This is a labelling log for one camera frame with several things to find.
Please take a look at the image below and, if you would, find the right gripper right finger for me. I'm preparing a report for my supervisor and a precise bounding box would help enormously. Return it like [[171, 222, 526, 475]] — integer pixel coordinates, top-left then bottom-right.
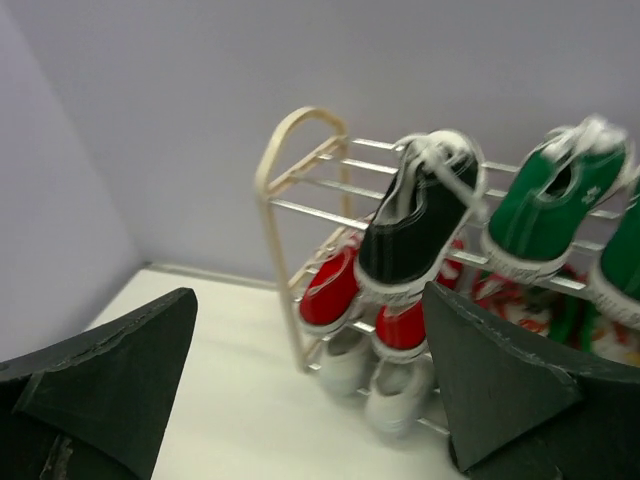
[[422, 282, 639, 480]]

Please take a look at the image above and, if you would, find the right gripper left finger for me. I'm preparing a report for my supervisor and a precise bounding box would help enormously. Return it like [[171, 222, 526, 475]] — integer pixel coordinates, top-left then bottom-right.
[[1, 288, 198, 479]]

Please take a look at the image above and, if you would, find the white sneaker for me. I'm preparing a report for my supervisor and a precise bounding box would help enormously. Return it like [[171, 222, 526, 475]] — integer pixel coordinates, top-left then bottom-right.
[[319, 328, 373, 397], [365, 357, 435, 438]]

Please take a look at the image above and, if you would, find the red sneaker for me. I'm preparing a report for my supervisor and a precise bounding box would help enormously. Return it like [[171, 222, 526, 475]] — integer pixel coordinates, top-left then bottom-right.
[[298, 232, 363, 338], [373, 239, 466, 364]]

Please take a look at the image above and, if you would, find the black sneaker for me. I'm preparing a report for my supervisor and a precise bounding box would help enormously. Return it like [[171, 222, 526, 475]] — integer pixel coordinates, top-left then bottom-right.
[[354, 129, 489, 306]]

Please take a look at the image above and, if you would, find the cream metal shoe rack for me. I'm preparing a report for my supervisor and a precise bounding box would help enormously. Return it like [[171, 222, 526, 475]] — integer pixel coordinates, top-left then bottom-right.
[[255, 105, 621, 441]]

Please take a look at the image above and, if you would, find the pink patterned slipper left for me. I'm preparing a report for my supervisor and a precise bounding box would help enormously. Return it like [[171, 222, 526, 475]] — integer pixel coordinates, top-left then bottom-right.
[[471, 270, 565, 337]]

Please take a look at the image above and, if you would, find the pink patterned slipper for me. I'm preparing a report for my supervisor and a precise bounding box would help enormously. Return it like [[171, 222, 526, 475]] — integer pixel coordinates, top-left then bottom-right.
[[471, 270, 565, 337], [554, 269, 640, 366]]

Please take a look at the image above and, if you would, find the pink patterned slipper right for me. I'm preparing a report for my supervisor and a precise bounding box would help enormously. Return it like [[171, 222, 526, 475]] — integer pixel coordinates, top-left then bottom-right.
[[554, 269, 640, 366]]

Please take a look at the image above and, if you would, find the green sneaker right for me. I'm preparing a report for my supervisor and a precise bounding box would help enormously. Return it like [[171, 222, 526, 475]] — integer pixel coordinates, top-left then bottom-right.
[[588, 179, 639, 330]]

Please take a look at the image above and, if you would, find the green sneaker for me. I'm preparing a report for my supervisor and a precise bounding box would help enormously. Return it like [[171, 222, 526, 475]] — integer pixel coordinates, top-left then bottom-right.
[[588, 179, 639, 330], [480, 115, 636, 284]]

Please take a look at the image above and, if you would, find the green sneaker left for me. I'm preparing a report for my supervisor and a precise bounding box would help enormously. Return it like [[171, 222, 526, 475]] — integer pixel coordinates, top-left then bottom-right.
[[480, 115, 636, 284]]

